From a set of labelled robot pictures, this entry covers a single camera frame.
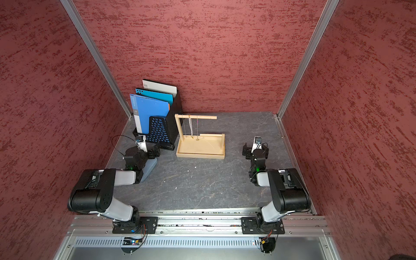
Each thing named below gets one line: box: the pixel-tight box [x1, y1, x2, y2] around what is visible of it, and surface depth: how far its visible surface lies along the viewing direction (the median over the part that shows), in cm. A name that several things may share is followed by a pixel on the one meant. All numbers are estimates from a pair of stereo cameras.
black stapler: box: [159, 144, 175, 151], surface depth 102 cm
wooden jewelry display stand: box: [174, 113, 226, 160], surface depth 102 cm
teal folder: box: [135, 87, 174, 106], surface depth 95 cm
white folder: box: [141, 79, 178, 97], surface depth 101 cm
